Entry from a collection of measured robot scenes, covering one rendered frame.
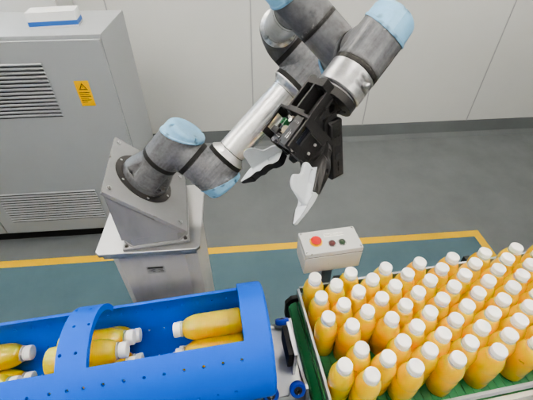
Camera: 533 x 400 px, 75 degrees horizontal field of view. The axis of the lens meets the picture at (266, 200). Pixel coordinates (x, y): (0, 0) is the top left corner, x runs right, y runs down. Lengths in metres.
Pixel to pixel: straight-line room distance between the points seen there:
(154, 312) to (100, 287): 1.57
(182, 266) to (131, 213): 0.27
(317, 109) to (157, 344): 0.85
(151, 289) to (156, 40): 2.46
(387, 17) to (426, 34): 3.16
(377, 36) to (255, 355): 0.68
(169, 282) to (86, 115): 1.32
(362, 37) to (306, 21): 0.12
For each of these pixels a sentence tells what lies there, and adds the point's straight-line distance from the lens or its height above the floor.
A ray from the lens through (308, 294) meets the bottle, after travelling 1.15.
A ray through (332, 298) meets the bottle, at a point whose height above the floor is 1.04.
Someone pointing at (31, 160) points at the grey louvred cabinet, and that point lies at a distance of 2.64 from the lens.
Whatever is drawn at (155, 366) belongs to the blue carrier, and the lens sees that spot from 0.87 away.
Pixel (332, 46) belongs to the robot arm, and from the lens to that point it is 0.65.
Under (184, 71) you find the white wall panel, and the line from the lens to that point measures 3.44.
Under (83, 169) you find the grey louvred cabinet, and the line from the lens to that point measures 2.55.
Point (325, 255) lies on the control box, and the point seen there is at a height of 1.08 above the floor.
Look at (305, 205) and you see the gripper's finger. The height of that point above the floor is 1.64.
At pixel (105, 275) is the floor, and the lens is 2.70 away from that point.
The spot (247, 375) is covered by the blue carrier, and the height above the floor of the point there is 1.16.
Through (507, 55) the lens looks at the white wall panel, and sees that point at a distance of 4.26.
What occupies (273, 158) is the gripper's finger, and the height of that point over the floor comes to 1.64.
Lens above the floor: 1.98
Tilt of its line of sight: 41 degrees down
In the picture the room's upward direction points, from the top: straight up
